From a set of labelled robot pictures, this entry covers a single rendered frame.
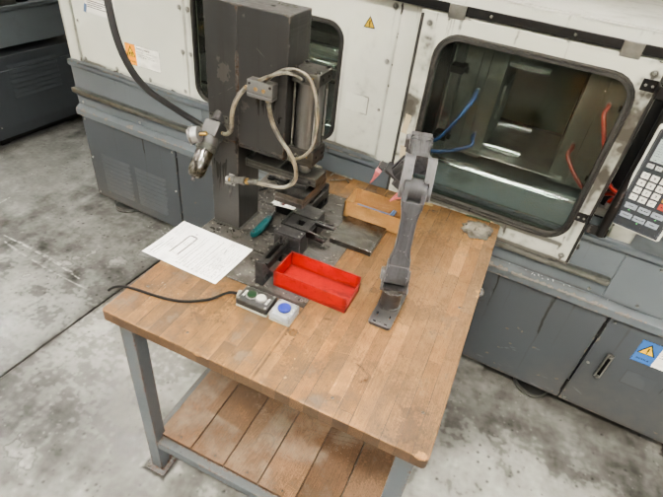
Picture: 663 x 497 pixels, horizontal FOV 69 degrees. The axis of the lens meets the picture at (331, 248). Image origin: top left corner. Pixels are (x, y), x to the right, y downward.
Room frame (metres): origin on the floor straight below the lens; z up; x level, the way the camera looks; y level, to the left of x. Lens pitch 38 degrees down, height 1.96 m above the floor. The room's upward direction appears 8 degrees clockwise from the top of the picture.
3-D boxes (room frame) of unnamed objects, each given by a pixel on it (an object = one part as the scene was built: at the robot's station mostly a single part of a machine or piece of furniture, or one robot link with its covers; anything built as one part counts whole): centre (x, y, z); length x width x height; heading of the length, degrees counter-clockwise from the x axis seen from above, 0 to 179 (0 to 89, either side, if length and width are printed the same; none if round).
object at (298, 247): (1.39, 0.12, 0.94); 0.20 x 0.10 x 0.07; 160
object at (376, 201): (1.59, -0.17, 0.93); 0.25 x 0.13 x 0.08; 70
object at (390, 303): (1.10, -0.20, 0.94); 0.20 x 0.07 x 0.08; 160
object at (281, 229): (1.39, 0.12, 0.98); 0.20 x 0.10 x 0.01; 160
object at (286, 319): (1.00, 0.11, 0.90); 0.07 x 0.07 x 0.06; 70
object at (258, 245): (1.44, 0.19, 0.88); 0.65 x 0.50 x 0.03; 160
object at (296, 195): (1.40, 0.19, 1.22); 0.26 x 0.18 x 0.30; 70
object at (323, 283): (1.14, 0.03, 0.93); 0.25 x 0.12 x 0.06; 70
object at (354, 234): (1.45, -0.09, 0.91); 0.17 x 0.16 x 0.02; 160
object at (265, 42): (1.43, 0.24, 1.44); 0.17 x 0.13 x 0.42; 70
